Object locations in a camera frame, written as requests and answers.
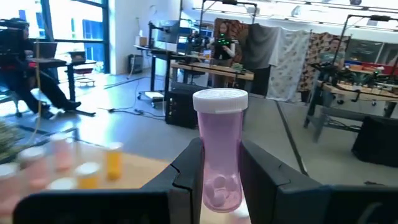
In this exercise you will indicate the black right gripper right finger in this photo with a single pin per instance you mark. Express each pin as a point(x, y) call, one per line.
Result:
point(295, 202)

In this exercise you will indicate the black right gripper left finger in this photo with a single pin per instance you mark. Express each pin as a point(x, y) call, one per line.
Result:
point(155, 202)

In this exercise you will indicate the purple pill bottle white cap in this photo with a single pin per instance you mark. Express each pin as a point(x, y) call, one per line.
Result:
point(220, 140)

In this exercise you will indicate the pink pill bottle white cap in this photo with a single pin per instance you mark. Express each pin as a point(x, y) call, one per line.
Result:
point(7, 189)
point(35, 168)
point(62, 152)

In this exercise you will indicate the wooden shelf black metal legs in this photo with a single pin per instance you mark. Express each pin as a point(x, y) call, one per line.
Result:
point(136, 174)

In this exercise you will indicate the black box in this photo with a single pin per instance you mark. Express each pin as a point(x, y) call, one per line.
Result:
point(376, 140)

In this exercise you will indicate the wooden workbench grey legs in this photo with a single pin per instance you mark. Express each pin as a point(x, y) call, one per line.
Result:
point(357, 91)

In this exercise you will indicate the white patterned hanging cloth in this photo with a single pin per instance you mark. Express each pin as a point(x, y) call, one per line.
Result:
point(289, 68)

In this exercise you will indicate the long wooden work table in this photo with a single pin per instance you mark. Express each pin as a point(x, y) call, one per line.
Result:
point(211, 69)

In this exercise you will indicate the small green plant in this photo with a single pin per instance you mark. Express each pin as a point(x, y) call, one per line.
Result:
point(237, 67)

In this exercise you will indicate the dark patterned hanging cloth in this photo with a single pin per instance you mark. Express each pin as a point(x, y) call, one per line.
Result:
point(317, 56)

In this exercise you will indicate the person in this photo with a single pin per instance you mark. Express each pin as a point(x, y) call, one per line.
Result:
point(222, 46)
point(331, 56)
point(18, 77)

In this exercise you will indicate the grey hanging cloth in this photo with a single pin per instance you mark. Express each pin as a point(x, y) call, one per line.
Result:
point(261, 46)

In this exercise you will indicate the black office desk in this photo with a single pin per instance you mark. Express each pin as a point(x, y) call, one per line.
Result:
point(62, 62)

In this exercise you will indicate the brown patterned hanging cloth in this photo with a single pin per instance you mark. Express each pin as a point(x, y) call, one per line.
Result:
point(239, 31)

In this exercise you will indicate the open laptop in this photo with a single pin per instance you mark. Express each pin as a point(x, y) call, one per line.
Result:
point(46, 49)

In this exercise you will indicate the large window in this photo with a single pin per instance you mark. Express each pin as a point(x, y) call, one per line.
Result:
point(77, 28)

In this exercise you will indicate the black metal station frame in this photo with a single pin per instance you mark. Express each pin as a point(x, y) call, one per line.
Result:
point(379, 17)
point(230, 2)

